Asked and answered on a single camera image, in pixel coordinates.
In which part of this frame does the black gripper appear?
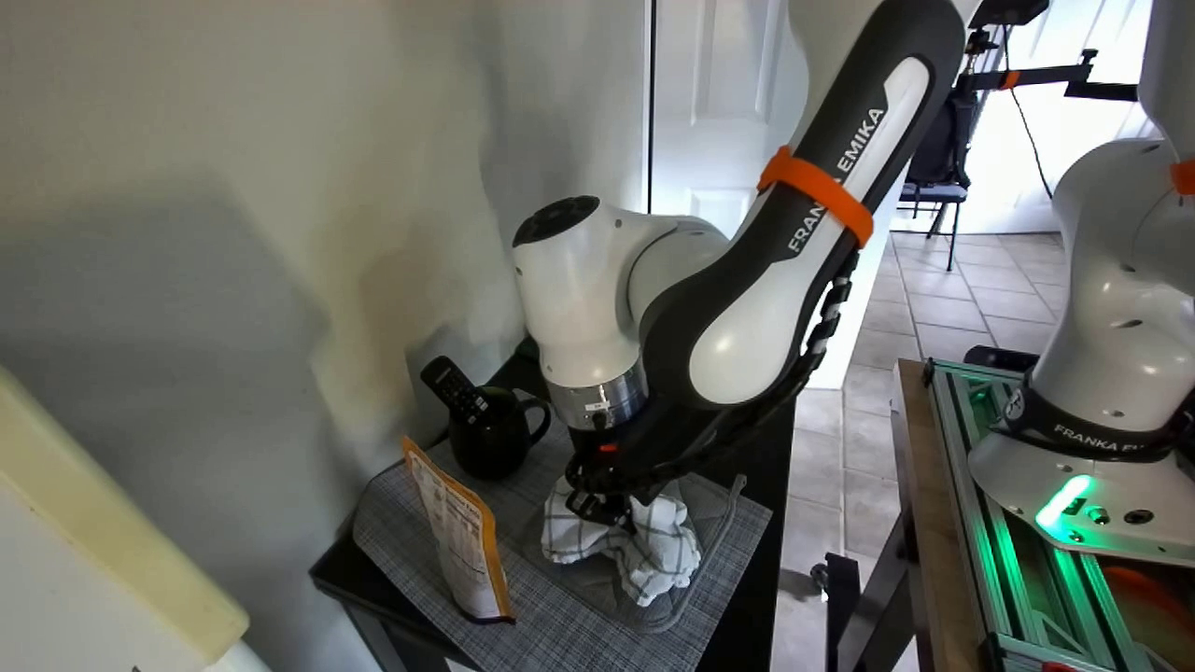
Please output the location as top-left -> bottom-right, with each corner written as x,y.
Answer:
566,447 -> 683,525

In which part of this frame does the white checkered cloth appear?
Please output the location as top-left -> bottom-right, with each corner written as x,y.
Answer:
539,486 -> 705,614

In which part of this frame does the grey woven placemat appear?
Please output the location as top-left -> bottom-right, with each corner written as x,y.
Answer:
352,421 -> 776,672

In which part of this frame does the black mug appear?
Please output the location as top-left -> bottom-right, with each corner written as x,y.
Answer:
444,386 -> 556,486

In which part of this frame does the orange food pouch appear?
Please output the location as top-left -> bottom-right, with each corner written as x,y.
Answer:
400,432 -> 520,628

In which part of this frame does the black table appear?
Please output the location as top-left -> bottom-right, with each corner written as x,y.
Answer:
307,340 -> 800,672

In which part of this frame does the wooden bench top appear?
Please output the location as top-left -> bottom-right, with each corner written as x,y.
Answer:
891,356 -> 1000,672

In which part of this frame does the white door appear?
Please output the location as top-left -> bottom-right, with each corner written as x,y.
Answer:
642,0 -> 906,392

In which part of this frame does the dark folding chair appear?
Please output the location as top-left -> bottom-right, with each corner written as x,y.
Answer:
897,70 -> 1000,275

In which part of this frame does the black bar with orange tape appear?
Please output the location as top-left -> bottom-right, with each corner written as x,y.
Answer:
957,49 -> 1144,106

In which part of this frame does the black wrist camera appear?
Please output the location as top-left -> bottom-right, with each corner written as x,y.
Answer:
577,426 -> 637,472

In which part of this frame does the black utensil handle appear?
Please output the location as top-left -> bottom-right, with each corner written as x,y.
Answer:
418,356 -> 498,421

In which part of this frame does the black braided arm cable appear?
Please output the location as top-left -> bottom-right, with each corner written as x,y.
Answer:
582,255 -> 861,498

